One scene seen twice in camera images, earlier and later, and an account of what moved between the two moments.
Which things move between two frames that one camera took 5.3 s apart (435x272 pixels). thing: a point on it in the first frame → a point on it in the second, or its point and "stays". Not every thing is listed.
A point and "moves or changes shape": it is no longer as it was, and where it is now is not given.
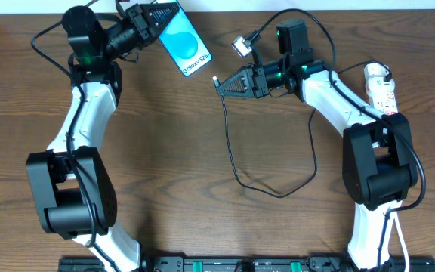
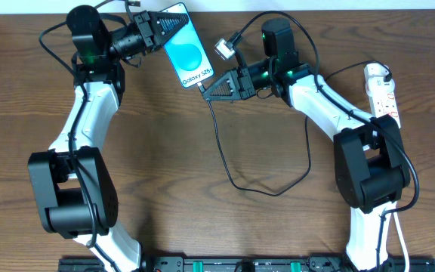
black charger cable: x=314 y=133 → x=308 y=132
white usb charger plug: x=374 y=75 stays
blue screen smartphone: x=184 y=44 moves or changes shape
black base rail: x=248 y=264 stays
